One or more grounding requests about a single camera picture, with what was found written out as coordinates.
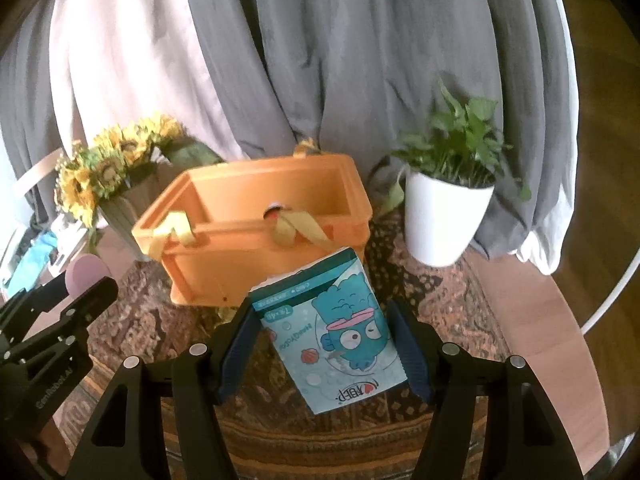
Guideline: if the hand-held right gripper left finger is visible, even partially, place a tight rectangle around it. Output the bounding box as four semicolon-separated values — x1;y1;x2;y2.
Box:
65;296;258;480

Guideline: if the patterned brown rug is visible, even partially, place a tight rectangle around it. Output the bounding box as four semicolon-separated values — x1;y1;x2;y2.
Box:
30;207;511;480

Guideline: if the orange plastic basket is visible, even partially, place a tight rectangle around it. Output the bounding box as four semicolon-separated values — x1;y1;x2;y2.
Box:
131;140;373;308

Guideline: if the pink soft ball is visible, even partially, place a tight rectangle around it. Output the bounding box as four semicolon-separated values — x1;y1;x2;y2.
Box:
65;254;113;296

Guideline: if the white ring hoop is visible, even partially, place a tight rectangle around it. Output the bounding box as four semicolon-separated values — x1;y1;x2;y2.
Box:
580;252;640;336

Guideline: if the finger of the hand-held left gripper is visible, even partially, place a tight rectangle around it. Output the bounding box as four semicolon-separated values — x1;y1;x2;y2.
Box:
0;272;70;341
0;276;119;366

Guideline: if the blue cloth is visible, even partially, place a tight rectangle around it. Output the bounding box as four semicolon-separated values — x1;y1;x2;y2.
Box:
7;232;58;288

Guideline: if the blue cartoon tissue pack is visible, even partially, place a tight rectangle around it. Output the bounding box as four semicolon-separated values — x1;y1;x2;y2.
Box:
249;246;408;416

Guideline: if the grey curtain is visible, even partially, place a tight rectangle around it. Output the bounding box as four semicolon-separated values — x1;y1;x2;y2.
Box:
0;0;71;186
177;0;573;261

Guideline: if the green plant in white pot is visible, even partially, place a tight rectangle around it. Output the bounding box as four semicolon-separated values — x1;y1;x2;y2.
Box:
370;79;532;267

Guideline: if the white curtain lining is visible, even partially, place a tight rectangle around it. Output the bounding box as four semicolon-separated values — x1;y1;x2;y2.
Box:
517;0;573;276

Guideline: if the sunflower bouquet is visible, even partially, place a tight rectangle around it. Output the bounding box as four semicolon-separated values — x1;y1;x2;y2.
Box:
54;114;226;228

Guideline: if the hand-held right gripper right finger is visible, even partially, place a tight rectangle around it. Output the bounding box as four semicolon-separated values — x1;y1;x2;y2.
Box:
387;300;586;480

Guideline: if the grey-green ribbed vase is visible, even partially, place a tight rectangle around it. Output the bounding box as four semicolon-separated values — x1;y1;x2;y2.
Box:
97;162;176;263

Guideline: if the stack of white papers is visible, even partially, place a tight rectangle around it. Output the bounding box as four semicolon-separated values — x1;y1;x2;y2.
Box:
0;225;31;286

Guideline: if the pink curtain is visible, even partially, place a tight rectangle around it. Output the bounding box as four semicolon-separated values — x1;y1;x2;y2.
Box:
47;0;246;163

